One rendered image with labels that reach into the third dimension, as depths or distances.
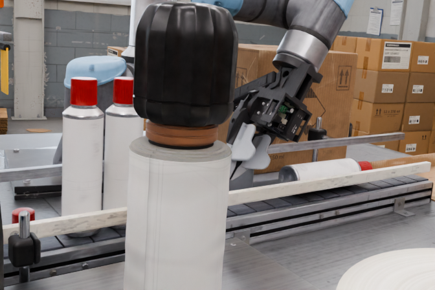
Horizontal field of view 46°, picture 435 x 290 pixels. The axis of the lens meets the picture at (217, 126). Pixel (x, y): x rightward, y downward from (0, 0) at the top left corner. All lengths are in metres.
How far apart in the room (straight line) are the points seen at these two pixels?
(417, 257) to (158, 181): 0.19
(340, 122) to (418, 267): 0.94
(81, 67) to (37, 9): 5.02
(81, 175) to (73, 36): 5.49
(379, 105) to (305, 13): 3.51
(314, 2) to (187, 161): 0.52
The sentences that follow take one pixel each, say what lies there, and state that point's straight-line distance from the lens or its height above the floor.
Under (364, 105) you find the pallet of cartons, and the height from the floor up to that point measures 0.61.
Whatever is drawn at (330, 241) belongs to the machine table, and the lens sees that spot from 0.88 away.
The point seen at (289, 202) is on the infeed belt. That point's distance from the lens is 0.89.
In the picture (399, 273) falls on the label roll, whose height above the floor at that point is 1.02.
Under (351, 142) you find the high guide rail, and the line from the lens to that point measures 1.06.
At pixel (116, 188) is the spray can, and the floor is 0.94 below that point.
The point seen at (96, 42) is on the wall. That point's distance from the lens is 6.20.
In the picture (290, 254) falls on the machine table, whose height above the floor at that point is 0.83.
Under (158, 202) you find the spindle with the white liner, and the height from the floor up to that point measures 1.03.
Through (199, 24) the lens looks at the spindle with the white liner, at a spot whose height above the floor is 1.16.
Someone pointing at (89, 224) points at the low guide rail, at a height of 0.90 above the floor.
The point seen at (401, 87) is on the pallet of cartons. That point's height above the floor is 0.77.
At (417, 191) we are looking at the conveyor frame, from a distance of 1.13.
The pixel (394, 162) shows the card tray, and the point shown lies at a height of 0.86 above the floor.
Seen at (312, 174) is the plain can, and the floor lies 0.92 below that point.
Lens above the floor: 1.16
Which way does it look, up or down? 11 degrees down
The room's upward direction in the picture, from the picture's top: 4 degrees clockwise
